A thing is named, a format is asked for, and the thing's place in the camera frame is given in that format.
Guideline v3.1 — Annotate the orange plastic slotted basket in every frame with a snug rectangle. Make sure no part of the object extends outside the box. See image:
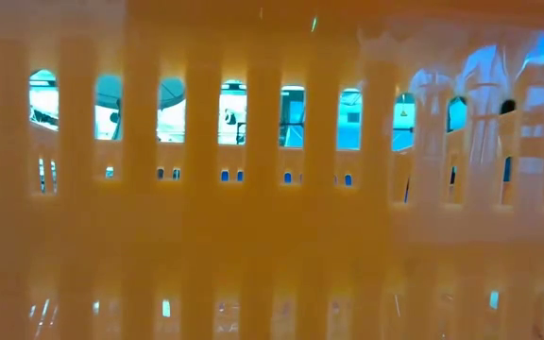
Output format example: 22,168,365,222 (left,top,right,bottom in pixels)
0,0,544,340

